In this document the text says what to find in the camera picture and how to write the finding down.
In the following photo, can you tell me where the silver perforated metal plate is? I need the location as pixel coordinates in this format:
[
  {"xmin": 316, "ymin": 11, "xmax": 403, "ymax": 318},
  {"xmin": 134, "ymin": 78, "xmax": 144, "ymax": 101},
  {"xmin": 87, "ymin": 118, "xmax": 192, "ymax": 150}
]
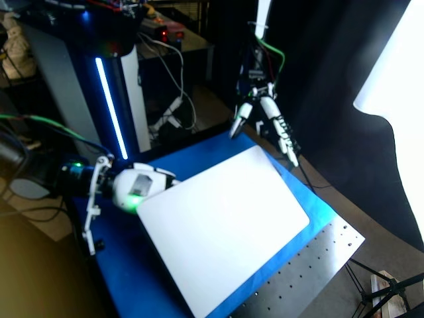
[{"xmin": 228, "ymin": 221, "xmax": 366, "ymax": 318}]

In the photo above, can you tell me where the black tripod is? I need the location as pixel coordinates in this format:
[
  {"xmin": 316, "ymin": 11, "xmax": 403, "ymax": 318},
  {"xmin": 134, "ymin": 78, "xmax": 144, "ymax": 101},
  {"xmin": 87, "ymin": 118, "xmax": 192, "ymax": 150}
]
[{"xmin": 344, "ymin": 257, "xmax": 424, "ymax": 318}]

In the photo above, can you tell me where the black power supply red display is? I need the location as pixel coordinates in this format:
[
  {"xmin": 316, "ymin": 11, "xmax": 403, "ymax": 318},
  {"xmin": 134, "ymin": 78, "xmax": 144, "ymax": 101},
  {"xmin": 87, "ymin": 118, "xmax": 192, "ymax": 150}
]
[{"xmin": 140, "ymin": 18, "xmax": 183, "ymax": 44}]

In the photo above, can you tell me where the robot body column with light strip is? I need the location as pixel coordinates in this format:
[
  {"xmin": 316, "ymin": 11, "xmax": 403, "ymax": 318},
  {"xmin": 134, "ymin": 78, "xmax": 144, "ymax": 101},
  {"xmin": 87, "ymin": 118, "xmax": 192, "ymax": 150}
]
[{"xmin": 19, "ymin": 0, "xmax": 154, "ymax": 162}]

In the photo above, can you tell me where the silver laptop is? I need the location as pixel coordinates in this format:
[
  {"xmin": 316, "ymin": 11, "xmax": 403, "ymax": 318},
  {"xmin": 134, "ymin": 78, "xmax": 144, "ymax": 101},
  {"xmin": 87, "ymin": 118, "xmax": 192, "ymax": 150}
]
[{"xmin": 136, "ymin": 145, "xmax": 311, "ymax": 318}]

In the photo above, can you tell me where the blue cloth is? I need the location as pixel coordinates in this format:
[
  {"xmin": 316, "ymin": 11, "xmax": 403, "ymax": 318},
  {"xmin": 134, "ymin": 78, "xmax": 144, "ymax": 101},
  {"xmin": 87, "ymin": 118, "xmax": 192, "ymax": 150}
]
[{"xmin": 68, "ymin": 130, "xmax": 339, "ymax": 318}]

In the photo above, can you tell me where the pale wooden block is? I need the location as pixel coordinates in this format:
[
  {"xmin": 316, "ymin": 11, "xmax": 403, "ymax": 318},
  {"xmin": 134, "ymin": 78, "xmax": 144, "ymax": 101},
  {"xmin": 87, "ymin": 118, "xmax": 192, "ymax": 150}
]
[{"xmin": 368, "ymin": 269, "xmax": 409, "ymax": 318}]

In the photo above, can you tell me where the pale plush figure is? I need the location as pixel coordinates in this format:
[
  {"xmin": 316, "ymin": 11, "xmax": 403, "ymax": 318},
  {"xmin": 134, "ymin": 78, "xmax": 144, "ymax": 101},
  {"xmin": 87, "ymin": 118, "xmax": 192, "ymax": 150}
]
[{"xmin": 1, "ymin": 15, "xmax": 36, "ymax": 81}]

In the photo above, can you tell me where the white cable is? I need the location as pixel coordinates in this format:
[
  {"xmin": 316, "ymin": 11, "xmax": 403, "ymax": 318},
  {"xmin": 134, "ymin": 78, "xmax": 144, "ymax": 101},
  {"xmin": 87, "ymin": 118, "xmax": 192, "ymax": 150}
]
[{"xmin": 136, "ymin": 32, "xmax": 198, "ymax": 131}]

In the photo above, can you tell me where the black backdrop curtain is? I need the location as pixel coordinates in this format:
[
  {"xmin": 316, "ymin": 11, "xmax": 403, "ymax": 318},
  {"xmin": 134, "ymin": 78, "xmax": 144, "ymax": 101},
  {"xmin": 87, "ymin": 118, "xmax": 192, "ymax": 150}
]
[{"xmin": 211, "ymin": 0, "xmax": 424, "ymax": 253}]

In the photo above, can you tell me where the grey side table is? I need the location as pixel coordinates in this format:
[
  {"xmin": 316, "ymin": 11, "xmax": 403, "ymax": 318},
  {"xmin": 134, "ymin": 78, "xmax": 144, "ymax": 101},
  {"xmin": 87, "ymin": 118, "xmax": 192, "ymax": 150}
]
[{"xmin": 145, "ymin": 9, "xmax": 217, "ymax": 84}]

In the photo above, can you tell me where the bright white light panel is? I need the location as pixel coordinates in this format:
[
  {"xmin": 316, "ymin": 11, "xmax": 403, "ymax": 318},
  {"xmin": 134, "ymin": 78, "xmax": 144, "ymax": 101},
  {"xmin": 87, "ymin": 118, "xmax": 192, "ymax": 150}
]
[{"xmin": 352, "ymin": 0, "xmax": 424, "ymax": 246}]

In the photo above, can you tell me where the white power strip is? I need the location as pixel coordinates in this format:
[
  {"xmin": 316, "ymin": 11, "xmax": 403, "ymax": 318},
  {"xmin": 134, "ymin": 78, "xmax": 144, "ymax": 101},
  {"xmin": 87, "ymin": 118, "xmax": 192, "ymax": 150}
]
[{"xmin": 148, "ymin": 95, "xmax": 184, "ymax": 129}]

